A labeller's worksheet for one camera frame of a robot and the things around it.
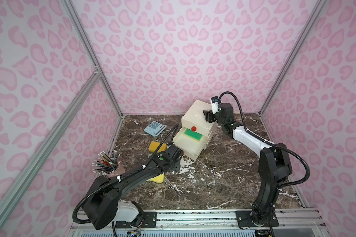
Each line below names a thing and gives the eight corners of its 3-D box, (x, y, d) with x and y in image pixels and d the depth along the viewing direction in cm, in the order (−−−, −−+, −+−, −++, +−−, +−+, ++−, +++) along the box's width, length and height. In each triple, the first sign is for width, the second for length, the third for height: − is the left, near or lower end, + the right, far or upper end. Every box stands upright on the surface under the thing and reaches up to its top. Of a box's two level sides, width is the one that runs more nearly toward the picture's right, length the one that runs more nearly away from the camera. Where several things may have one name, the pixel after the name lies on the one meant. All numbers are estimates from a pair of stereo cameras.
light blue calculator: (144, 131, 112) (144, 129, 110) (156, 121, 118) (155, 119, 116) (154, 138, 108) (154, 136, 106) (166, 127, 114) (165, 125, 112)
